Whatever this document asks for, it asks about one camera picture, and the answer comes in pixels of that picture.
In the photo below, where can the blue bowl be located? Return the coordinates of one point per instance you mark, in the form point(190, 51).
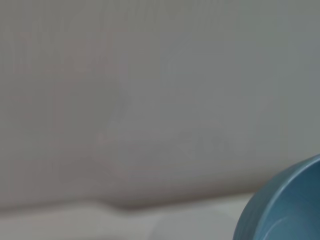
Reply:
point(290, 202)

